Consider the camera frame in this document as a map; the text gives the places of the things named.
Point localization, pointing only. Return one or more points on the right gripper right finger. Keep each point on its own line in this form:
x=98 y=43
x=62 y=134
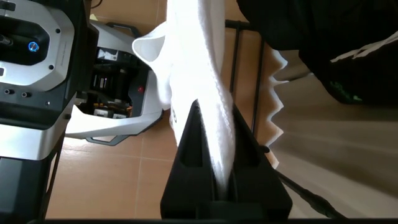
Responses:
x=261 y=186

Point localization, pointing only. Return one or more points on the white garment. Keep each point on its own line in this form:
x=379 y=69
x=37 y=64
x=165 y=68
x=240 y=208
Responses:
x=192 y=62

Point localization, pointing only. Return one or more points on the black clothes rack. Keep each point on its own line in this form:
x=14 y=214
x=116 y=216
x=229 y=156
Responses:
x=233 y=24

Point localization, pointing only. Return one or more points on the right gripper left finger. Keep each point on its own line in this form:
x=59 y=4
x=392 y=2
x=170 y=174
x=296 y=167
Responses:
x=186 y=180

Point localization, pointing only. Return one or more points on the black garment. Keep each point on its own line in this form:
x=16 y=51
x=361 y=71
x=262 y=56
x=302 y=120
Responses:
x=342 y=25

